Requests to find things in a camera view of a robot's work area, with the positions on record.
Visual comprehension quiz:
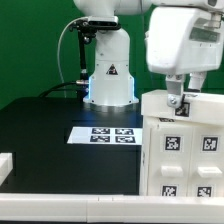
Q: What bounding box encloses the white front fence rail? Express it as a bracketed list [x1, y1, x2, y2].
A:
[0, 193, 224, 224]

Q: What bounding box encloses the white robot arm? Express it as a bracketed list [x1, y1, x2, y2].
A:
[73, 0, 224, 108]

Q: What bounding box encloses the black camera on stand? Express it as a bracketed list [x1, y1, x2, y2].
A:
[69, 16, 121, 86]

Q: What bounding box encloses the white cabinet body box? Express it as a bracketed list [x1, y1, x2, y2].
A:
[139, 117, 224, 197]

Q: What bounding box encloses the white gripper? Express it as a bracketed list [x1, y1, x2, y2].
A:
[145, 7, 224, 108]

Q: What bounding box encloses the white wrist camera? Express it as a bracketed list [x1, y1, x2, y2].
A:
[151, 0, 224, 12]

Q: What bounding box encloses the white fence rail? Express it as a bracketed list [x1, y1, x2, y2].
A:
[0, 153, 13, 186]
[0, 193, 224, 224]

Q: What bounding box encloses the white camera cable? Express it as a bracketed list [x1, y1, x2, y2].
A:
[56, 16, 90, 84]

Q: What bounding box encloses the white base tag sheet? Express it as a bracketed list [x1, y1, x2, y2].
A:
[67, 127, 142, 145]

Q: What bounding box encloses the white left fence rail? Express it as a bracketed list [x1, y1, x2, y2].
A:
[0, 153, 13, 186]

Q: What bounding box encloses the small white tagged box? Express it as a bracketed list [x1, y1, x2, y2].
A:
[141, 90, 224, 126]

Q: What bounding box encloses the white door panel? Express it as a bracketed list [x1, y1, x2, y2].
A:
[187, 126, 224, 197]
[148, 125, 192, 197]

